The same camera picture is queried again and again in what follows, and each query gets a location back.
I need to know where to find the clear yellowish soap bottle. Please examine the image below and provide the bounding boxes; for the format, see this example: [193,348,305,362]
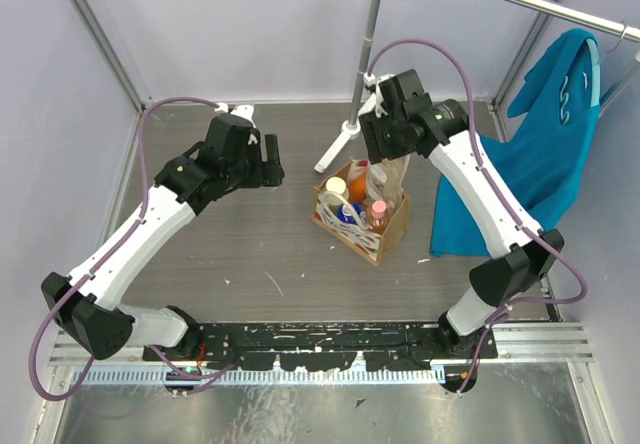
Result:
[366,156,409,209]

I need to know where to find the green bottle white cap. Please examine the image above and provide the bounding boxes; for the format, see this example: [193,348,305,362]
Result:
[324,176,349,206]

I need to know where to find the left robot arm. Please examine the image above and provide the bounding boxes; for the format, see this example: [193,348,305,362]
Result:
[41,105,284,360]

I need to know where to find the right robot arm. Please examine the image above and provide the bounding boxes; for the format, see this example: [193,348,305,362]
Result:
[359,69,564,358]

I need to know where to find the white rack base foot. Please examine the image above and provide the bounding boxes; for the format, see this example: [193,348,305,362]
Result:
[314,86,376,174]

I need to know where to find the orange pump bottle lying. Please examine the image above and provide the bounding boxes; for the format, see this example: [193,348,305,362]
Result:
[348,172,368,204]

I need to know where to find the orange bottle blue pump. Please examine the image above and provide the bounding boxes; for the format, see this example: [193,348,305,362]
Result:
[337,203,363,227]

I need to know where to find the pink cap peach bottle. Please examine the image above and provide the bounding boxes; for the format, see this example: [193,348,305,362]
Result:
[367,200,390,235]

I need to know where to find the teal blue t-shirt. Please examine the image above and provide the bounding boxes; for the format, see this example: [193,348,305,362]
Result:
[429,28,604,258]

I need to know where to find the metal clothes rack pole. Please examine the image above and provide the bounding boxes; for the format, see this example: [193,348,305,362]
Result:
[342,0,381,140]

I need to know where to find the light blue clothes hanger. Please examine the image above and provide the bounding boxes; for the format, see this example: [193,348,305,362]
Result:
[583,37,602,107]

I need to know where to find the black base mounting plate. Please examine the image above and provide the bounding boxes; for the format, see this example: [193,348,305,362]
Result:
[164,321,481,372]

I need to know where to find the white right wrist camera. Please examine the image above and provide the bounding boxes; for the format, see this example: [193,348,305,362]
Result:
[359,74,392,117]

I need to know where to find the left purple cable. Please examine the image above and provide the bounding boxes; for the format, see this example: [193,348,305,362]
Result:
[28,95,236,401]

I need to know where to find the purple cable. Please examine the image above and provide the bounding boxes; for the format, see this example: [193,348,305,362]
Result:
[28,95,236,401]
[367,38,587,395]

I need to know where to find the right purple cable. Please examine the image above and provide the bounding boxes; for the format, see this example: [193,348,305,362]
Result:
[367,38,587,395]

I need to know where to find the white slotted cable duct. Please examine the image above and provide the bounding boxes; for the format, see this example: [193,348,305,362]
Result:
[83,366,446,386]

